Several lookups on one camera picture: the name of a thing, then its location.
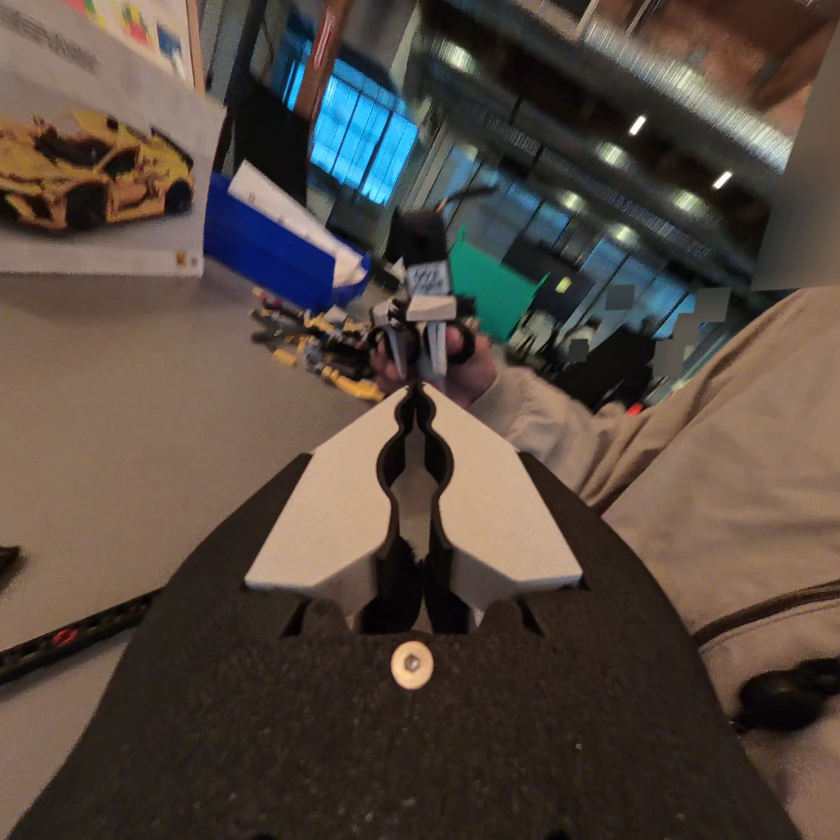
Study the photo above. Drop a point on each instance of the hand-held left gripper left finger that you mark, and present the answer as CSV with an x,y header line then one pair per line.
x,y
315,525

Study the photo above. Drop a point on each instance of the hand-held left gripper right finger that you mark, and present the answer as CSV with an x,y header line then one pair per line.
x,y
518,525

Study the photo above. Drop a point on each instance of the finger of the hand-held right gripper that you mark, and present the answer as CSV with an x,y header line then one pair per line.
x,y
433,308
392,313

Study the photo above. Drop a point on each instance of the pile of toy bricks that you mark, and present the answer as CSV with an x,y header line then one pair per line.
x,y
328,348

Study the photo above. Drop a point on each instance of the person's right forearm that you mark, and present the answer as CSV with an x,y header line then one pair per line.
x,y
544,433

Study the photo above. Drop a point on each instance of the wooden desk lamp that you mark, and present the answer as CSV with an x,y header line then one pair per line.
x,y
472,192

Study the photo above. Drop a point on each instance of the person's right hand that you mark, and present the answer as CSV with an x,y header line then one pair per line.
x,y
476,377

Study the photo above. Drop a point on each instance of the green board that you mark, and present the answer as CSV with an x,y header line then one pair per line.
x,y
492,289

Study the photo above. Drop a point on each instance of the blue-lit window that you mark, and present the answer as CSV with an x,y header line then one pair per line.
x,y
367,144

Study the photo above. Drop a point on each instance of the black monitor screen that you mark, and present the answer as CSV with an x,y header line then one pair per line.
x,y
558,269

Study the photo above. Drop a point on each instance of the blue plastic bin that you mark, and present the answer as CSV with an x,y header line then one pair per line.
x,y
262,249

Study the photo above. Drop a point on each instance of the black panel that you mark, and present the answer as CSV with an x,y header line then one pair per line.
x,y
269,144

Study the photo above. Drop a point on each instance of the black toy beam red pins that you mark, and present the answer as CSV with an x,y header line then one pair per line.
x,y
79,633

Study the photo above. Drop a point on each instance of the toy car instruction booklet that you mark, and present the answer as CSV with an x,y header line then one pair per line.
x,y
98,243

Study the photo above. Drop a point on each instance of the black badge reel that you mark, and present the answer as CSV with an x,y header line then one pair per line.
x,y
781,699

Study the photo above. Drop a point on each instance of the brown post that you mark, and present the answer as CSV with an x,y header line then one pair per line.
x,y
321,59

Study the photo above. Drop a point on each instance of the silver ventilation duct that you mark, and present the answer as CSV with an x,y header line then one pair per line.
x,y
689,85

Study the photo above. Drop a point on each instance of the toy brick wall poster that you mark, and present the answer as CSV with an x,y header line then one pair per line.
x,y
144,33

